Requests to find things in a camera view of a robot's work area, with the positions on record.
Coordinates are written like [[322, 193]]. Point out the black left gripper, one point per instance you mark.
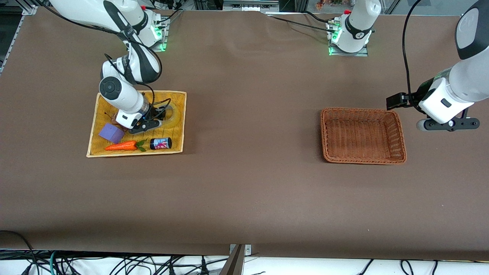
[[419, 91]]

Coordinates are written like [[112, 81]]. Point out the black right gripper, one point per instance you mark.
[[156, 113]]

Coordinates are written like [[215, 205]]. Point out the clear yellowish tape roll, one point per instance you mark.
[[174, 120]]

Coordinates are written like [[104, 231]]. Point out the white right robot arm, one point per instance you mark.
[[122, 95]]

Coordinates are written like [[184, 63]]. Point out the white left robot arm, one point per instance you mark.
[[462, 84]]

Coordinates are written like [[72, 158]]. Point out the small black can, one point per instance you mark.
[[161, 143]]

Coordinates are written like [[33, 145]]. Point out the yellow wicker basket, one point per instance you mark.
[[172, 145]]

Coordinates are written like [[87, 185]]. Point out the brown wicker basket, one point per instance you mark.
[[363, 135]]

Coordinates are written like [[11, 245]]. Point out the brown dried leaf toy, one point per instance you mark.
[[113, 119]]

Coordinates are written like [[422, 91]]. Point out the orange toy carrot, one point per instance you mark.
[[122, 146]]

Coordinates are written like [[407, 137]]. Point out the purple cube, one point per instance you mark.
[[111, 133]]

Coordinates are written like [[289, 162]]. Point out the grey background box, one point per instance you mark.
[[250, 5]]

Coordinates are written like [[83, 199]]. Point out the aluminium profile leg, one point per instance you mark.
[[233, 263]]

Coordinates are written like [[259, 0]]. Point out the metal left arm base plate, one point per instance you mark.
[[363, 53]]

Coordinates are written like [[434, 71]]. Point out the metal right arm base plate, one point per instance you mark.
[[163, 42]]

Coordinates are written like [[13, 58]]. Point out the metal table edge bracket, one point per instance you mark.
[[247, 249]]

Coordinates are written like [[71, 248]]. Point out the metal table corner bracket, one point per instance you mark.
[[29, 10]]

